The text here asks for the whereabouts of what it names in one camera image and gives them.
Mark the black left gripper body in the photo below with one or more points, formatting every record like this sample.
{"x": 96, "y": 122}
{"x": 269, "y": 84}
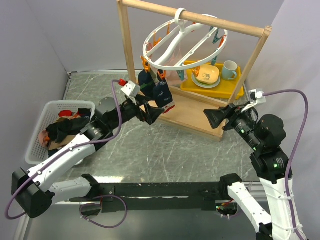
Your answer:
{"x": 129, "y": 110}

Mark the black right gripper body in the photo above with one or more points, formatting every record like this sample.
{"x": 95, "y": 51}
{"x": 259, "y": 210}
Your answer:
{"x": 240, "y": 121}

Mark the santa pattern sock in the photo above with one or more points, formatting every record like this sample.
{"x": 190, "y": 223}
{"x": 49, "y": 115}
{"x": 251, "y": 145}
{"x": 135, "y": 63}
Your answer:
{"x": 163, "y": 97}

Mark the red sock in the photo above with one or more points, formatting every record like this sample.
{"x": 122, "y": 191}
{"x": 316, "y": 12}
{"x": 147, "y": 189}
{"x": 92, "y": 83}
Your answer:
{"x": 65, "y": 113}

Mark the white round clip hanger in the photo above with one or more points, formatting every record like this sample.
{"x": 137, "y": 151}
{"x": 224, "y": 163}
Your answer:
{"x": 179, "y": 44}

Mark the brown ribbed sock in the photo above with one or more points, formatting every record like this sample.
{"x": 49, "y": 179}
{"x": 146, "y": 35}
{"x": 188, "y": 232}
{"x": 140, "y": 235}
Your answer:
{"x": 57, "y": 145}

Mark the black socks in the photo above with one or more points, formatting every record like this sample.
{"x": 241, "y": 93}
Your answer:
{"x": 58, "y": 131}

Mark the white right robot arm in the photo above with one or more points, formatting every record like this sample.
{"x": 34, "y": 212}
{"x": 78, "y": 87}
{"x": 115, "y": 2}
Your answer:
{"x": 272, "y": 166}

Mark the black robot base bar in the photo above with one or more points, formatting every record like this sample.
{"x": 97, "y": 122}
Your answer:
{"x": 158, "y": 196}

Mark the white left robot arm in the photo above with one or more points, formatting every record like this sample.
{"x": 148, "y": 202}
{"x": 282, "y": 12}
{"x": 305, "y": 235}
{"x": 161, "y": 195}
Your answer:
{"x": 35, "y": 190}

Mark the wooden hanger rack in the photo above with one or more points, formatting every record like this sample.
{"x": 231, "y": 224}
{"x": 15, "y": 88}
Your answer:
{"x": 188, "y": 113}

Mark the yellow plastic tray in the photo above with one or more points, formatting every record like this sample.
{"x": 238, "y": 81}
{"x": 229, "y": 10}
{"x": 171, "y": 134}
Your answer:
{"x": 224, "y": 90}

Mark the navy green striped sock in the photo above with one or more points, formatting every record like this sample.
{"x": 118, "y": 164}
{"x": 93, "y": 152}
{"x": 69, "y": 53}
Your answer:
{"x": 147, "y": 85}

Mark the light blue mug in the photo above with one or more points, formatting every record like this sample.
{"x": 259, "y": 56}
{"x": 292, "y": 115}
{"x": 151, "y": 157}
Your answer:
{"x": 229, "y": 70}

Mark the navy sock in basket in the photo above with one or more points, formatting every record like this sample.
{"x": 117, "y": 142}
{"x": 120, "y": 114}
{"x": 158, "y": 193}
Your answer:
{"x": 84, "y": 113}

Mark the pink sock in basket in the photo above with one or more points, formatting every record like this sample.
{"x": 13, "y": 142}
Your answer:
{"x": 43, "y": 138}

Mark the white plastic basket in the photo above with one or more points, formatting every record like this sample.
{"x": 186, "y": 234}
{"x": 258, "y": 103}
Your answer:
{"x": 35, "y": 153}

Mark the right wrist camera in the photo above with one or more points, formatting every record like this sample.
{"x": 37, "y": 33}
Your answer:
{"x": 256, "y": 97}

